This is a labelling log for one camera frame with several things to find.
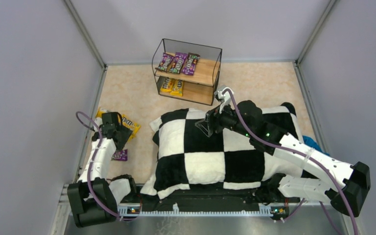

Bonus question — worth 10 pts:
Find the purple brown candy bag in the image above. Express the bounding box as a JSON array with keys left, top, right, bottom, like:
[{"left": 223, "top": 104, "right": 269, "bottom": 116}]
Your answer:
[{"left": 181, "top": 53, "right": 200, "bottom": 76}]

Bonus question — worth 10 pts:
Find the yellow candy bag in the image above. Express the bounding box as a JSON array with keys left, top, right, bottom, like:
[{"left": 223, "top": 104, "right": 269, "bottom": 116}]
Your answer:
[{"left": 122, "top": 115, "right": 141, "bottom": 140}]

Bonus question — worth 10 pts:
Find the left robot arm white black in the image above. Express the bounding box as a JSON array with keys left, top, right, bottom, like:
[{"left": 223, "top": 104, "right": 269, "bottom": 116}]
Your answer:
[{"left": 67, "top": 112, "right": 137, "bottom": 228}]

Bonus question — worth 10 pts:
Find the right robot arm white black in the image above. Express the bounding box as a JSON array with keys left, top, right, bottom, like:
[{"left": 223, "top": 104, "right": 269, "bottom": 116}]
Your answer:
[{"left": 195, "top": 100, "right": 371, "bottom": 217}]

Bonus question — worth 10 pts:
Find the purple candy bag near base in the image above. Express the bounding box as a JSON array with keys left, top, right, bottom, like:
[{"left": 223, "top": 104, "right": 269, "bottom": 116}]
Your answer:
[{"left": 112, "top": 149, "right": 128, "bottom": 162}]

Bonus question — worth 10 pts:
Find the yellow candy bag shelf right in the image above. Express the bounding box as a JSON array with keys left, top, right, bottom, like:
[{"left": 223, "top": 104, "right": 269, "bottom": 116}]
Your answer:
[{"left": 170, "top": 80, "right": 184, "bottom": 96}]

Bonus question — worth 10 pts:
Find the yellow candy bag shelf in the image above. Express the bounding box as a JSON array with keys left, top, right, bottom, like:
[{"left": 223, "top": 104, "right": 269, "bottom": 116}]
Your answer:
[
  {"left": 160, "top": 77, "right": 174, "bottom": 93},
  {"left": 170, "top": 80, "right": 184, "bottom": 96}
]

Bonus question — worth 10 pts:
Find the yellow candy bag shelf left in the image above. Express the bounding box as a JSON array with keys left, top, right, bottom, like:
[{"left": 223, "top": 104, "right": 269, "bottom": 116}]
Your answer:
[{"left": 160, "top": 77, "right": 174, "bottom": 93}]

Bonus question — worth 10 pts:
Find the purple candy bag shelf right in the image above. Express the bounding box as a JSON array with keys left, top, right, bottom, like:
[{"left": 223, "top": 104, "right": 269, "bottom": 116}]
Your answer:
[{"left": 168, "top": 52, "right": 188, "bottom": 74}]

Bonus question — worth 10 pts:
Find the purple candy bag shelf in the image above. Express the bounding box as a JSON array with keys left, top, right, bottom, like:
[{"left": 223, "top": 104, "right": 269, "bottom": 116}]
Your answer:
[
  {"left": 155, "top": 52, "right": 175, "bottom": 72},
  {"left": 168, "top": 52, "right": 188, "bottom": 74}
]

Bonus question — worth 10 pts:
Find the purple candy bag shelf left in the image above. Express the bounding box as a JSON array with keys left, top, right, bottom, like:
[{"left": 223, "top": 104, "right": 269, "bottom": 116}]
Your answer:
[{"left": 155, "top": 52, "right": 175, "bottom": 72}]

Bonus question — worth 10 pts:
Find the black white checkered pillow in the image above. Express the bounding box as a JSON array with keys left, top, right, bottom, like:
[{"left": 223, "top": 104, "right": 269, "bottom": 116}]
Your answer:
[{"left": 141, "top": 108, "right": 303, "bottom": 199}]

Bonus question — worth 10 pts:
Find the blue cloth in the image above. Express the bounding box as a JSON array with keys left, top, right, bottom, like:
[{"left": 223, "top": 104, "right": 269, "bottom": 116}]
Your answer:
[{"left": 303, "top": 136, "right": 330, "bottom": 156}]

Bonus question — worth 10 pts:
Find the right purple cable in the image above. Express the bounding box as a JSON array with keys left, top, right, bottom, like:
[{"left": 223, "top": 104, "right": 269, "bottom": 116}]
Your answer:
[{"left": 222, "top": 88, "right": 359, "bottom": 235}]

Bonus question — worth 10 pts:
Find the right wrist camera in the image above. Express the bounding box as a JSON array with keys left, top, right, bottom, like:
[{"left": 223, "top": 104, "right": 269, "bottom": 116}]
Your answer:
[{"left": 214, "top": 85, "right": 234, "bottom": 114}]

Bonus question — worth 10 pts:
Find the black wire wooden shelf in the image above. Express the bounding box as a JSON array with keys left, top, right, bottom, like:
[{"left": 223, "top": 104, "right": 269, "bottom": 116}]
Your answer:
[{"left": 151, "top": 38, "right": 223, "bottom": 105}]

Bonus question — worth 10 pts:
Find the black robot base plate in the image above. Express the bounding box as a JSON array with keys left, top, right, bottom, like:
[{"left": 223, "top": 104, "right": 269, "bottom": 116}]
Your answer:
[{"left": 118, "top": 185, "right": 298, "bottom": 214}]

